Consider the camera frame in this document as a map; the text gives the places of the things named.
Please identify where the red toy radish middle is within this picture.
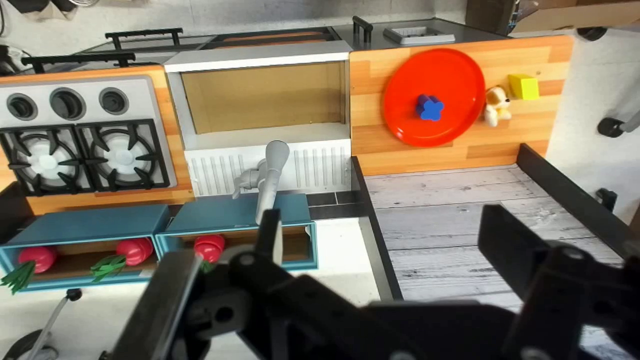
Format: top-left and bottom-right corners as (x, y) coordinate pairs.
(90, 237), (154, 282)

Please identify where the red toy radish right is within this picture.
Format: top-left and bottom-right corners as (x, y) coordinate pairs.
(193, 234), (225, 263)

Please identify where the blue block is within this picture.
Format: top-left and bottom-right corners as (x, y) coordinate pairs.
(415, 96), (444, 122)

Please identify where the left blue planter box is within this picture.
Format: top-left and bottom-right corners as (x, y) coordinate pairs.
(0, 204), (168, 291)

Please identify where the small toy dog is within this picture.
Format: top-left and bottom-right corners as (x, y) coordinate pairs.
(483, 86), (511, 128)

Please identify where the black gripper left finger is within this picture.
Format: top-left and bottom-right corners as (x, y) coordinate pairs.
(109, 250), (203, 360)

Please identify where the white toy sink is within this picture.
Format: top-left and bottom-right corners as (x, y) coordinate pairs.
(164, 50), (351, 195)

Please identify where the blue planter box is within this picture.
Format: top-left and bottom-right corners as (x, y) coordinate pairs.
(0, 204), (168, 291)
(155, 191), (317, 269)

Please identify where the grey wood backdrop panel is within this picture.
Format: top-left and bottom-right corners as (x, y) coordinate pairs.
(365, 166), (621, 310)

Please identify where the toy stove top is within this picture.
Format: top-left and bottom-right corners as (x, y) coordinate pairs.
(0, 75), (175, 195)

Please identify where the yellow block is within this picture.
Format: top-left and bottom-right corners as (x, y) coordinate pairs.
(508, 73), (540, 100)

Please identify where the right blue planter box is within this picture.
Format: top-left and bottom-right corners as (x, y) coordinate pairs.
(155, 191), (317, 269)

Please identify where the grey toy faucet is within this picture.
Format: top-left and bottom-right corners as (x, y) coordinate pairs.
(232, 139), (289, 221)

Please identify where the red toy radish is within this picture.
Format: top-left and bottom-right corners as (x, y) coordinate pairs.
(193, 234), (225, 263)
(90, 237), (154, 282)
(1, 248), (57, 294)

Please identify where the wooden toy counter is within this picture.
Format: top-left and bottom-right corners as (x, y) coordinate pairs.
(350, 35), (573, 175)

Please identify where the red plate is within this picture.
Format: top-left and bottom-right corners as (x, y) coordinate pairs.
(381, 48), (486, 148)

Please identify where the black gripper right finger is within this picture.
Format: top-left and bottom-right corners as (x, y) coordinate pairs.
(477, 204), (568, 299)

